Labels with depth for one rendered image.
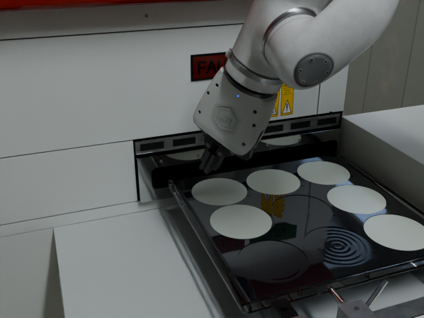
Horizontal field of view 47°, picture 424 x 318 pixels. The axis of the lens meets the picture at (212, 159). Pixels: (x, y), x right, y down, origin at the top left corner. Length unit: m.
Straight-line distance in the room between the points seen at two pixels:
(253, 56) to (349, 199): 0.36
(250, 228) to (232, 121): 0.18
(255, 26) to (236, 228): 0.32
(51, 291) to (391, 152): 0.71
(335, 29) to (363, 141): 0.50
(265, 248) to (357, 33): 0.34
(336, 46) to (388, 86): 2.94
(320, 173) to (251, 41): 0.41
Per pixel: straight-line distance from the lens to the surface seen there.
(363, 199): 0.90
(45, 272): 1.03
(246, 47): 0.65
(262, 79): 0.65
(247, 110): 0.68
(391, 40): 3.47
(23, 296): 1.06
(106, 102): 0.88
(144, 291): 0.80
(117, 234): 0.93
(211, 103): 0.71
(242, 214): 0.82
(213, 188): 0.90
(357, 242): 0.79
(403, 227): 0.85
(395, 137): 1.01
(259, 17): 0.63
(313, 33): 0.56
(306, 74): 0.57
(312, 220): 0.82
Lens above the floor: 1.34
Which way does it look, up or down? 26 degrees down
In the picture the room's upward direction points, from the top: straight up
